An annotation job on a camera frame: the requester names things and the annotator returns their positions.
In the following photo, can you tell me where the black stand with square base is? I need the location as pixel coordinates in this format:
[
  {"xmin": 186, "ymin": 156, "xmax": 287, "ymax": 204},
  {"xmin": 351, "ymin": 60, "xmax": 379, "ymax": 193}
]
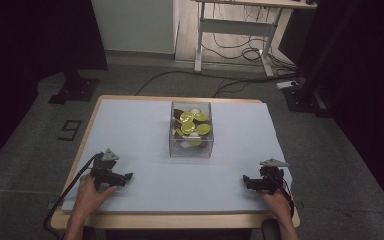
[{"xmin": 48, "ymin": 64, "xmax": 100, "ymax": 105}]

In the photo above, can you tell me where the dark round object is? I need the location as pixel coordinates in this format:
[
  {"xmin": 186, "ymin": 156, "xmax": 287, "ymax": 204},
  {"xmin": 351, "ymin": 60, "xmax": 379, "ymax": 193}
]
[{"xmin": 261, "ymin": 218, "xmax": 283, "ymax": 240}]

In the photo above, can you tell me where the white metal-frame desk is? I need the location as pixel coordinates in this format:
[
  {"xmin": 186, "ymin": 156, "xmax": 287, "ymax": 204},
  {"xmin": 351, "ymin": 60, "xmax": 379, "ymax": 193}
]
[{"xmin": 193, "ymin": 0, "xmax": 318, "ymax": 78}]

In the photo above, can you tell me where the white power strip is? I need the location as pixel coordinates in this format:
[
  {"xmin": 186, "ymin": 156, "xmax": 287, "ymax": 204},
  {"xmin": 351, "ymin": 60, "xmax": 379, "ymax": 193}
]
[{"xmin": 275, "ymin": 79, "xmax": 300, "ymax": 90}]

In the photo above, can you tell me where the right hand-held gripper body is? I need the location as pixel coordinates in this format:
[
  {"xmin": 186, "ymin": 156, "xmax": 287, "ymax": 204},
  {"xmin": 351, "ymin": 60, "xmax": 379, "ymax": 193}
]
[{"xmin": 258, "ymin": 157, "xmax": 290, "ymax": 196}]

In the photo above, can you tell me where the clear plastic drawer housing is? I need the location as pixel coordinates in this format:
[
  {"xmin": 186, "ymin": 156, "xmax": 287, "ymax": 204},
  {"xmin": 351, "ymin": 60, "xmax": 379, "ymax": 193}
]
[{"xmin": 168, "ymin": 101, "xmax": 215, "ymax": 159}]

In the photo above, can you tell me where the person's left hand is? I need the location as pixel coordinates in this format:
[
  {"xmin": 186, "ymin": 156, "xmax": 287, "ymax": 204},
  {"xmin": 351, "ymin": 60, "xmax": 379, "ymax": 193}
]
[{"xmin": 70, "ymin": 173, "xmax": 119, "ymax": 218}]

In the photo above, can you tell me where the white cabinet panel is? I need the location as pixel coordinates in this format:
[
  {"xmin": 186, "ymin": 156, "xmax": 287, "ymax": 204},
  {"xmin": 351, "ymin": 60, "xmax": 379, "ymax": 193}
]
[{"xmin": 90, "ymin": 0, "xmax": 176, "ymax": 55}]

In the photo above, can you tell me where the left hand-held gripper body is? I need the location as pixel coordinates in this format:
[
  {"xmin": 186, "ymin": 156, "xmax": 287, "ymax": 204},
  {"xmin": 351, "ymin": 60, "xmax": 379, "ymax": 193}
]
[{"xmin": 89, "ymin": 148, "xmax": 122, "ymax": 192}]

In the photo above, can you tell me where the black curtain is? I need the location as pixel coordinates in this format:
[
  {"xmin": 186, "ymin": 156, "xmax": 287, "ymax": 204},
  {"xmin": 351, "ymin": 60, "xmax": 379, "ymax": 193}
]
[
  {"xmin": 278, "ymin": 0, "xmax": 384, "ymax": 222},
  {"xmin": 0, "ymin": 0, "xmax": 109, "ymax": 174}
]

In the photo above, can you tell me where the wooden table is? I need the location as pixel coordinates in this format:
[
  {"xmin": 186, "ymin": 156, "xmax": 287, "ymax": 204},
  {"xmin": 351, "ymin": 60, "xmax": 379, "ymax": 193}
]
[{"xmin": 50, "ymin": 94, "xmax": 301, "ymax": 230}]

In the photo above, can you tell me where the tangle of black cables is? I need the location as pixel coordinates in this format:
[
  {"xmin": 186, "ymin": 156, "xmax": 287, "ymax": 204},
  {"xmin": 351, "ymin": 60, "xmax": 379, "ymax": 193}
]
[{"xmin": 201, "ymin": 3, "xmax": 298, "ymax": 73}]

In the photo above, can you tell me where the person's right hand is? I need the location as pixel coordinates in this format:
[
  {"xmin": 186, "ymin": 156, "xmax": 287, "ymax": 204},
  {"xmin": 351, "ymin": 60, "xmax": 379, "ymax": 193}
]
[{"xmin": 259, "ymin": 189, "xmax": 295, "ymax": 228}]

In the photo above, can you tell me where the black stand with slanted pole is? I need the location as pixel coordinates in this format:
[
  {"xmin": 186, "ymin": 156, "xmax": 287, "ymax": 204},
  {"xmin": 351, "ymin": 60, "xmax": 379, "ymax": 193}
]
[{"xmin": 281, "ymin": 0, "xmax": 364, "ymax": 118}]

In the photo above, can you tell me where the thin right gripper cable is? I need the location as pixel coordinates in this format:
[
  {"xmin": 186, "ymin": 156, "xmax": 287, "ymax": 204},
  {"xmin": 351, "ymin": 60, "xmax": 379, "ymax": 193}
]
[{"xmin": 269, "ymin": 173, "xmax": 296, "ymax": 218}]

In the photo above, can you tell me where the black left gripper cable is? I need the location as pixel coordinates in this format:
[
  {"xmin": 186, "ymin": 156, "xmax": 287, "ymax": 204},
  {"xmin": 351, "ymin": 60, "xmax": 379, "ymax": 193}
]
[{"xmin": 43, "ymin": 152, "xmax": 104, "ymax": 240}]

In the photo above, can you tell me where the light blue table mat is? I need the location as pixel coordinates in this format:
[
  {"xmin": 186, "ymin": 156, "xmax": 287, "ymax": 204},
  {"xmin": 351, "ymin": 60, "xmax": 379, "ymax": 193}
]
[{"xmin": 61, "ymin": 98, "xmax": 294, "ymax": 214}]

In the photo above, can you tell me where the long black floor cable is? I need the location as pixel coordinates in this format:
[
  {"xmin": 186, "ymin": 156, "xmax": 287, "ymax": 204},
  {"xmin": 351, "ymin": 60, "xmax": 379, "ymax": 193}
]
[{"xmin": 134, "ymin": 70, "xmax": 281, "ymax": 98}]

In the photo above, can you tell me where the pile of coffee capsules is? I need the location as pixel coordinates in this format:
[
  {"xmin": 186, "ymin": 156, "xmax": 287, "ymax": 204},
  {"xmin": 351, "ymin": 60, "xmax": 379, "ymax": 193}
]
[{"xmin": 171, "ymin": 105, "xmax": 213, "ymax": 150}]

